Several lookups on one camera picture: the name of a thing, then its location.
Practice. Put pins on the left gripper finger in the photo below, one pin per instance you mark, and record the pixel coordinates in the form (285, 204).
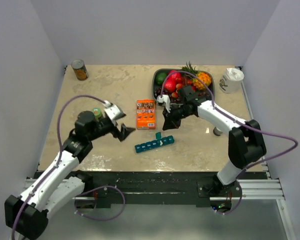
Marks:
(114, 112)
(124, 132)

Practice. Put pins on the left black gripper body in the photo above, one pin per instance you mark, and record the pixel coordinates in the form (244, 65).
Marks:
(113, 129)

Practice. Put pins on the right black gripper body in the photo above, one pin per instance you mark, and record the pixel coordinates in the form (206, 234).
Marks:
(178, 113)

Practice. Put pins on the green black pill bottle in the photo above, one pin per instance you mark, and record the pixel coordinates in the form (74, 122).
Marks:
(97, 112)

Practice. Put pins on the teal weekly pill organizer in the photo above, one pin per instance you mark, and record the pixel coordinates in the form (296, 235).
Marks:
(158, 142)

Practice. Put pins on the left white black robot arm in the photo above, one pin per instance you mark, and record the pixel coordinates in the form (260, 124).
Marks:
(29, 213)

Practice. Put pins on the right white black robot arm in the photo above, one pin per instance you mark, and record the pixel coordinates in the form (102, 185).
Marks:
(245, 141)

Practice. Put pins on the orange cardboard box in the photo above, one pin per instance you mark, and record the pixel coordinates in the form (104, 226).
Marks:
(145, 114)

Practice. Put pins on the purple grape bunch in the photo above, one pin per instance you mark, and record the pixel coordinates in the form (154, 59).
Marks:
(157, 92)

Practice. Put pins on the lower red apple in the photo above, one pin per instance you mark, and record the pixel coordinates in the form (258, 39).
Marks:
(169, 86)

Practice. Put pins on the red apple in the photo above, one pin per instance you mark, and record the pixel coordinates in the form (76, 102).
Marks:
(174, 76)
(169, 86)

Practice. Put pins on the upper red apple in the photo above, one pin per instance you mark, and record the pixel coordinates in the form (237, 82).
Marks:
(174, 76)

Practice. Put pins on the green lime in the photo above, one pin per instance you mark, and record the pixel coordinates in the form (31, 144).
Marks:
(160, 78)

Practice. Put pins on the white purple pill bottle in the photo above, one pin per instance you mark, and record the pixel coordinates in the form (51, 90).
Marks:
(217, 132)

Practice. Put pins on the toy pineapple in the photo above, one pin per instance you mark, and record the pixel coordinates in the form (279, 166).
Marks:
(196, 78)

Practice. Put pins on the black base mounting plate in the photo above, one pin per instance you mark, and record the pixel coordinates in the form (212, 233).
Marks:
(107, 188)

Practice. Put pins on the tin can with fruit label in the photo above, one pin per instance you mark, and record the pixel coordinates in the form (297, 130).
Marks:
(79, 69)

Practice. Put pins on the white paper towel roll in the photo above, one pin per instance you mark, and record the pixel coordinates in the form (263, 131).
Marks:
(231, 80)

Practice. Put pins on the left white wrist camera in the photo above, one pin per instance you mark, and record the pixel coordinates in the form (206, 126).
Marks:
(106, 104)

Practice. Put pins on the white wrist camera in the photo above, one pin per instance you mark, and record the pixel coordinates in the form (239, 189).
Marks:
(164, 100)
(106, 104)

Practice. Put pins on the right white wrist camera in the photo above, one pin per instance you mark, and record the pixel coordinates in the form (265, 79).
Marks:
(164, 100)

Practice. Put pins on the aluminium frame rail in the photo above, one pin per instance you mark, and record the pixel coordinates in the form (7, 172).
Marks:
(269, 189)

